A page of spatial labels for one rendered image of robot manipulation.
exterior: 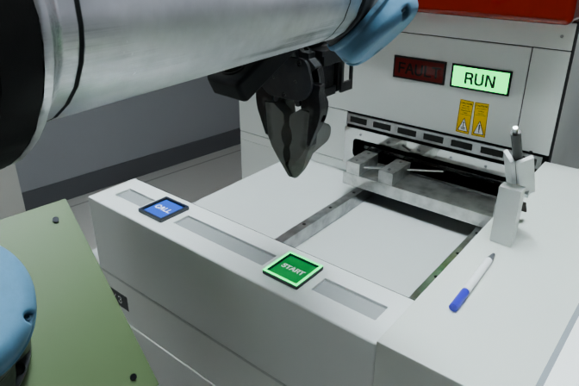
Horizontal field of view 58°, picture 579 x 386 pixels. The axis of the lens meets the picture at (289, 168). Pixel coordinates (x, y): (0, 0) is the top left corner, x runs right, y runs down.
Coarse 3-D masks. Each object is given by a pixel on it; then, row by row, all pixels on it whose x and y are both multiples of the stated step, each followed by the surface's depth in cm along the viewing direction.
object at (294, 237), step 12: (348, 192) 113; (360, 192) 113; (372, 192) 118; (336, 204) 108; (348, 204) 110; (312, 216) 103; (324, 216) 104; (336, 216) 108; (300, 228) 99; (312, 228) 101; (288, 240) 96; (300, 240) 99
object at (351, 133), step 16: (352, 128) 124; (352, 144) 125; (384, 144) 120; (400, 144) 117; (416, 144) 114; (448, 160) 111; (464, 160) 108; (480, 160) 106; (496, 160) 105; (416, 176) 117; (432, 176) 115; (480, 192) 108
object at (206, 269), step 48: (144, 192) 88; (96, 240) 90; (144, 240) 80; (192, 240) 74; (240, 240) 75; (144, 288) 84; (192, 288) 75; (240, 288) 67; (288, 288) 64; (336, 288) 65; (384, 288) 64; (240, 336) 71; (288, 336) 64; (336, 336) 59; (288, 384) 68; (336, 384) 61
